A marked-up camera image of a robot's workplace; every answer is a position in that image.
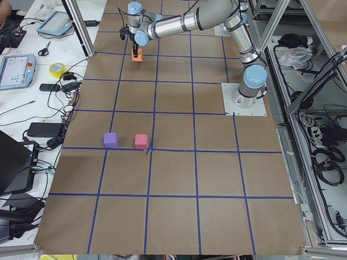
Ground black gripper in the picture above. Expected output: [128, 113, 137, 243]
[119, 25, 138, 57]

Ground orange foam cube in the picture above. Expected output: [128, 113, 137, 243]
[132, 48, 143, 62]

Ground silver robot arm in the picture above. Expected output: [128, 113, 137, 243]
[119, 1, 268, 109]

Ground far teach pendant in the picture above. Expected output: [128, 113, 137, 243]
[36, 11, 73, 37]

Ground teach pendant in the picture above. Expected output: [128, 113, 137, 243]
[1, 54, 36, 90]
[36, 11, 73, 37]

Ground yellow tape roll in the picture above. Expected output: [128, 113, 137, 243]
[49, 62, 67, 79]

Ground red foam cube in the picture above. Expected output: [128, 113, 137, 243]
[134, 134, 149, 150]

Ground purple foam cube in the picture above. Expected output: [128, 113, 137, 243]
[104, 132, 119, 148]

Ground black mobile phone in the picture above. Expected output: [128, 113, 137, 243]
[39, 83, 61, 92]

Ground near teach pendant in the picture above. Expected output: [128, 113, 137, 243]
[1, 54, 36, 90]

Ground black power adapter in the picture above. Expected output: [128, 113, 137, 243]
[27, 122, 63, 138]

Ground black laptop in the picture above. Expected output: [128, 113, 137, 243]
[1, 132, 38, 195]

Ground white crumpled cloth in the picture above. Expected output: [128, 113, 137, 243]
[279, 47, 313, 70]

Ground aluminium frame post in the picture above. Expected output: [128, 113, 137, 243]
[61, 0, 95, 58]

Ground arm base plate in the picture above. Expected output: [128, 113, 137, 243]
[221, 83, 267, 116]
[214, 24, 230, 37]

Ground black handled scissors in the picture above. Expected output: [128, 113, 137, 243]
[37, 41, 51, 57]

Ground black coiled cables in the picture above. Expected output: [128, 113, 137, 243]
[310, 147, 346, 187]

